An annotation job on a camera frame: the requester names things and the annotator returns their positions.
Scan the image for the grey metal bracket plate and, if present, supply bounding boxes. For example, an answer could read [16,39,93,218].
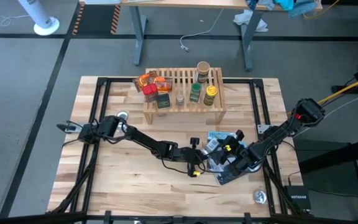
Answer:
[257,124,272,135]

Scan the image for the pale grey cable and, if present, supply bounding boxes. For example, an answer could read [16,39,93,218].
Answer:
[293,95,358,138]

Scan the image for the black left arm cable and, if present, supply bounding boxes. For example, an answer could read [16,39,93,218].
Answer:
[162,158,198,175]

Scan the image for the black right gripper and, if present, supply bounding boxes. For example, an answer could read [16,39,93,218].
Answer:
[214,129,262,174]

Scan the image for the chili crunch jar yellow lid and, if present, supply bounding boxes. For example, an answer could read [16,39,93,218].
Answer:
[203,86,219,106]

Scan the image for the white cable with plug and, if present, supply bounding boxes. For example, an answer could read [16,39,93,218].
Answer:
[180,8,224,53]

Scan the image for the green black pepper tin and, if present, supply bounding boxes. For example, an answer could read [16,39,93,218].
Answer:
[156,93,171,109]

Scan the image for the wooden desk grey legs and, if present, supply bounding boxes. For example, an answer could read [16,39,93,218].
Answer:
[78,0,324,73]

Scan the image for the hazard striped floor mat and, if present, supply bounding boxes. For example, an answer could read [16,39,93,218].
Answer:
[72,3,122,35]

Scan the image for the pile of clothes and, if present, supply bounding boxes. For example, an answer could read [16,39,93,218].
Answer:
[246,0,318,18]

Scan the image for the blue Yellowstone book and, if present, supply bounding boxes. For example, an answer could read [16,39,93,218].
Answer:
[209,141,260,186]
[207,130,237,141]

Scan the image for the black metal stand beam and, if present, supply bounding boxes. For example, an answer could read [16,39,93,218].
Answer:
[293,138,358,224]

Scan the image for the white rag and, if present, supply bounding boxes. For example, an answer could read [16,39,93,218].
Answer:
[233,9,269,34]

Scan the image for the green jar white lid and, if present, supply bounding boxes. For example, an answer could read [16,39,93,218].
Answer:
[190,83,202,103]

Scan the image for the thin yellow cable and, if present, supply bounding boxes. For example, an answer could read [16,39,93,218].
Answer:
[303,0,341,19]

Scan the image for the orange taco seasoning packet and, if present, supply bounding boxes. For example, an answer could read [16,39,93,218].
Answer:
[154,76,173,93]
[132,70,158,93]

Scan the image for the black aluminium table frame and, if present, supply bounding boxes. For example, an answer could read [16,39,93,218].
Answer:
[47,77,312,224]

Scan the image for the wooden slatted shelf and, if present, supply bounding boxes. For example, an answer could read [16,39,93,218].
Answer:
[143,67,227,125]

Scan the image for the black Netgear network switch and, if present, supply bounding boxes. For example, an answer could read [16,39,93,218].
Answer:
[284,185,312,211]

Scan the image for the red smoked paprika tin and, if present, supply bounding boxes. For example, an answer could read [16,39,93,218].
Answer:
[142,83,160,103]

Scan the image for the thick yellow cable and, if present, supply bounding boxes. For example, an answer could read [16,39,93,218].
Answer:
[317,74,358,105]

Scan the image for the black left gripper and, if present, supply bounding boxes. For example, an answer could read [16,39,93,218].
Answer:
[172,136,209,178]

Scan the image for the furikake jar tan lid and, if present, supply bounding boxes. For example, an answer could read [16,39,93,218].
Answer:
[196,61,211,84]

